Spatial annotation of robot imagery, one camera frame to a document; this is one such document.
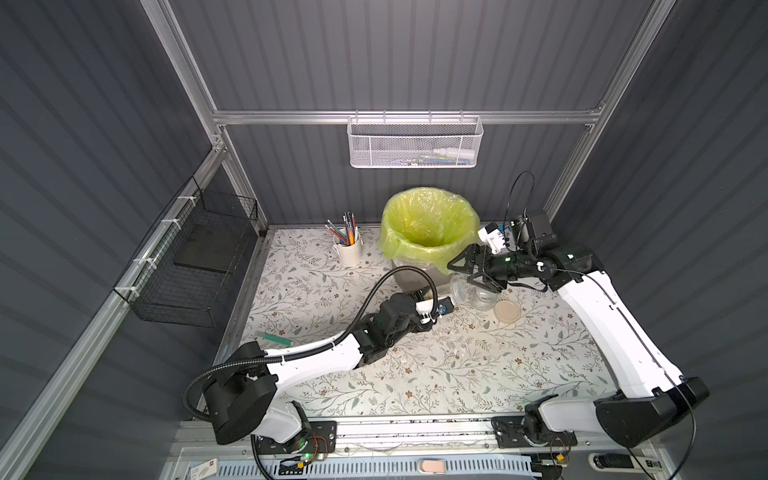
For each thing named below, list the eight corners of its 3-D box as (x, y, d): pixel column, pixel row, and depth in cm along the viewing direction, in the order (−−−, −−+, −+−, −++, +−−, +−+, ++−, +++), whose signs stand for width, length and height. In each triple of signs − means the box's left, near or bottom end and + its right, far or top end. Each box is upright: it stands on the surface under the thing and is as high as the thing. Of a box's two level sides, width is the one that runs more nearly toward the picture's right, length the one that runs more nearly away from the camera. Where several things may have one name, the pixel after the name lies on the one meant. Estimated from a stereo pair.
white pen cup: (335, 265, 110) (331, 250, 103) (337, 248, 115) (334, 232, 108) (361, 265, 110) (359, 250, 103) (362, 248, 115) (360, 232, 108)
